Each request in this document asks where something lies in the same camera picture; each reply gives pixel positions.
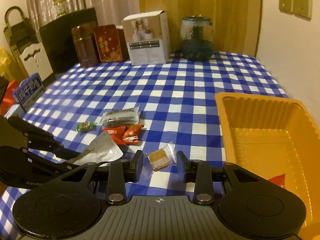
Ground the green candy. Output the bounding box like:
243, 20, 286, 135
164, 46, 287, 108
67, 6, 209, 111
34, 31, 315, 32
76, 121, 95, 133

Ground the blue milk carton box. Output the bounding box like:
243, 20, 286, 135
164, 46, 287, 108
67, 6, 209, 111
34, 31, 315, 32
11, 72, 45, 112

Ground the dark metal rack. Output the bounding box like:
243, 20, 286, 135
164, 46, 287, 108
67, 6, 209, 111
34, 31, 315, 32
4, 6, 30, 63

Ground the silver foil packet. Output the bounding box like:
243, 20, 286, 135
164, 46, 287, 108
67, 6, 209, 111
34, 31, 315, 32
67, 132, 123, 167

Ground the small white box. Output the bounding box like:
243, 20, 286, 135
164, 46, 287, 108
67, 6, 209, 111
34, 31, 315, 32
4, 104, 25, 119

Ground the glass jar with dark contents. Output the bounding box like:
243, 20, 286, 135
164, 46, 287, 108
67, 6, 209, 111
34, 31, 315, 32
180, 15, 214, 61

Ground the white cardboard box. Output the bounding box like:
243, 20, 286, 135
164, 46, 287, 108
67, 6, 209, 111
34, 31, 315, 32
122, 10, 171, 65

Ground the orange plastic tray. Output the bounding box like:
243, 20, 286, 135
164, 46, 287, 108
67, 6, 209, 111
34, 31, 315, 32
214, 92, 320, 240

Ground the red bag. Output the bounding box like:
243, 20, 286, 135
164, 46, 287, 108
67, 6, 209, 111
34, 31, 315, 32
0, 80, 19, 115

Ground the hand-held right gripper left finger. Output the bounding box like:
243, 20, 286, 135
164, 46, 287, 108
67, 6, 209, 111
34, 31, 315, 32
51, 151, 145, 205

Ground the clear brown cake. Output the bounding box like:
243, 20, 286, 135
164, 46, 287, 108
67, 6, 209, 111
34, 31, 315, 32
144, 141, 175, 179

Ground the blue white checkered tablecloth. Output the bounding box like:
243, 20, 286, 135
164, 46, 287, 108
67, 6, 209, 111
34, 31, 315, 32
0, 49, 290, 233

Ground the yellow curtain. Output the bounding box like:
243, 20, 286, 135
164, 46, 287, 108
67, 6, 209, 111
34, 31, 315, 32
136, 0, 263, 57

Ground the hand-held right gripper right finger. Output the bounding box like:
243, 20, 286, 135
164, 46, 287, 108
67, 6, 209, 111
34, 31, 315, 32
176, 151, 272, 205

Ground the yellow plastic bag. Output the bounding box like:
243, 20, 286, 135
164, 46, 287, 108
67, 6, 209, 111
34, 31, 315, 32
0, 47, 13, 77

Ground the black flat board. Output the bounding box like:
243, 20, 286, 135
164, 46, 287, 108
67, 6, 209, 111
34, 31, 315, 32
39, 7, 98, 74

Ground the dark snack bar packet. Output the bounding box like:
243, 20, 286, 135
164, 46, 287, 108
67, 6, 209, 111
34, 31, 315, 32
101, 106, 142, 128

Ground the red tin box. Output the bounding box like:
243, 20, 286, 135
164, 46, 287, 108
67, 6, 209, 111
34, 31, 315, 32
93, 24, 130, 63

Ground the small jar with lid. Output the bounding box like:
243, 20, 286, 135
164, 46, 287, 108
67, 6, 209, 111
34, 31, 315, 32
53, 0, 67, 17

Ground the beige wall switch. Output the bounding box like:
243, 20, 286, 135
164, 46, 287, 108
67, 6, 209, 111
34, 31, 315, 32
292, 0, 313, 19
278, 0, 295, 13

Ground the brown cylindrical canister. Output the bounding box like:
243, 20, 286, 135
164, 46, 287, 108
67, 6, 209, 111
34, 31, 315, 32
71, 25, 98, 68

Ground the white wooden chair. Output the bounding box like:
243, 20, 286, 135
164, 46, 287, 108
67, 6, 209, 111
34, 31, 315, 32
19, 42, 56, 84

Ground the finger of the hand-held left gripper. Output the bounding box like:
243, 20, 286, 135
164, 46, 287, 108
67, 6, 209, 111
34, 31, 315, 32
7, 116, 81, 160
22, 148, 82, 175

